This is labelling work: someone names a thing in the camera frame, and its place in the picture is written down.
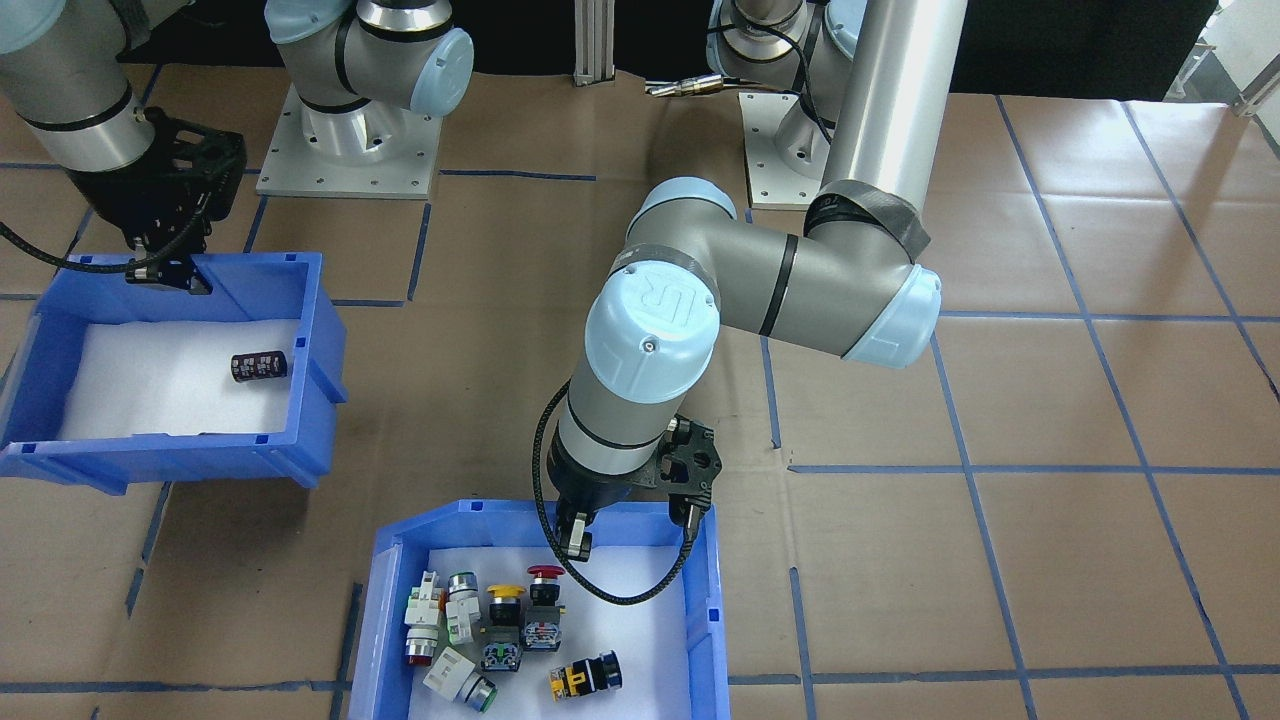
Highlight blue plastic bin with buttons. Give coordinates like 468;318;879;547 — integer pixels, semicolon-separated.
345;498;733;720

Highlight blue plastic bin with capacitor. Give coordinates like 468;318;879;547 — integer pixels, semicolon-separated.
0;250;349;497

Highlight red mushroom button grey block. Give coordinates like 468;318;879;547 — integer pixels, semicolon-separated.
521;564;567;654

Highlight yellow mushroom button grey block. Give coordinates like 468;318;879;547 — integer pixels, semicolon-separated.
480;583;529;674

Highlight green push button white body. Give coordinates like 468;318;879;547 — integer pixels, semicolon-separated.
444;572;482;646

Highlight red lamp button white body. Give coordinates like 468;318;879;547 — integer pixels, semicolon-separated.
404;570;445;669

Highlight small parts in right bin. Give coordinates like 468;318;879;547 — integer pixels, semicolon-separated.
405;545;691;720

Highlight white foam liner under capacitor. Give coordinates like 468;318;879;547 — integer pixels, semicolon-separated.
55;318;303;441

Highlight black cylindrical capacitor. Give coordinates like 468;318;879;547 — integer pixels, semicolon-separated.
230;349;290;384

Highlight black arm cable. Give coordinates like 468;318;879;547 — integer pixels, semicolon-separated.
531;380;713;608
0;218;196;277

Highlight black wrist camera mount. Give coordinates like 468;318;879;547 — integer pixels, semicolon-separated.
655;418;723;526
148;105;248;241

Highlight yellow and black selector switch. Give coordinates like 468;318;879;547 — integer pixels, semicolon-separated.
547;650;624;705

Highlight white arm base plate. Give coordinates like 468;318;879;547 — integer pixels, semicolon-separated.
257;85;444;200
740;88;851;211

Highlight white switch with green ring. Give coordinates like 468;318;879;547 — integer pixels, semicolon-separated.
422;646;499;714

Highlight silver cable connector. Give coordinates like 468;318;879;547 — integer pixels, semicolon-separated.
645;78;749;99

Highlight black frame cover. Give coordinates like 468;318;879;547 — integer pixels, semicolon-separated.
120;0;1223;99

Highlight aluminium extrusion frame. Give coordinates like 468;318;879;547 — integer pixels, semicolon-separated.
1163;38;1280;119

